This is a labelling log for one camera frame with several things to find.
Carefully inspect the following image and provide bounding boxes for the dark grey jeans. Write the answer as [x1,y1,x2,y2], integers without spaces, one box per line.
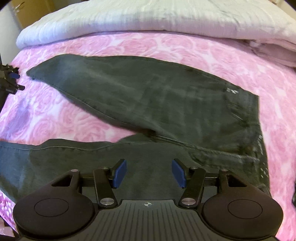
[1,54,269,202]

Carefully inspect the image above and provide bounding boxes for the pink floral blanket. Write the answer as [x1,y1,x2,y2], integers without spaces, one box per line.
[1,32,295,240]

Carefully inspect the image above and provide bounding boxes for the mauve folded sheet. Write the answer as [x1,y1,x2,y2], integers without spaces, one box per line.
[247,39,296,68]

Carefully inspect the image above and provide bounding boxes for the white striped quilt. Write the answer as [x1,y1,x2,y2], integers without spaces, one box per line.
[16,1,295,49]

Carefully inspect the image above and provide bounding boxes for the wooden door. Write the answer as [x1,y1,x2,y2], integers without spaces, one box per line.
[11,0,56,29]

